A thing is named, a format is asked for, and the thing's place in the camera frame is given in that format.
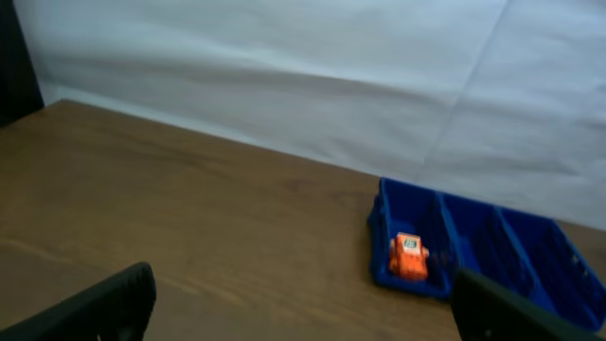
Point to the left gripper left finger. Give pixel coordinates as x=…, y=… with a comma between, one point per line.
x=109, y=308

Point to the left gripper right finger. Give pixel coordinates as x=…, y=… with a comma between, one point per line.
x=492, y=317

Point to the blue tray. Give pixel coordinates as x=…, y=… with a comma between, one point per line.
x=473, y=227

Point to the orange candy box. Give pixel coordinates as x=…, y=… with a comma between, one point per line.
x=408, y=260

